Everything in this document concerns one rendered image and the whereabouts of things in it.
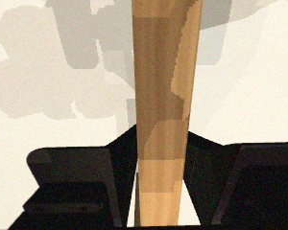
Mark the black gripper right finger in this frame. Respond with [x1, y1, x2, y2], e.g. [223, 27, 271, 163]
[183, 131, 288, 225]

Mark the brown wooden rail with steel hooks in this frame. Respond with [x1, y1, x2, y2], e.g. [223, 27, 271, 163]
[132, 0, 204, 226]

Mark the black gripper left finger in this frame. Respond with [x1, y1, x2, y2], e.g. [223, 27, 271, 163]
[26, 124, 138, 227]

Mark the brown wooden post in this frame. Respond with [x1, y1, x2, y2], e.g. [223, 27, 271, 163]
[133, 172, 140, 227]

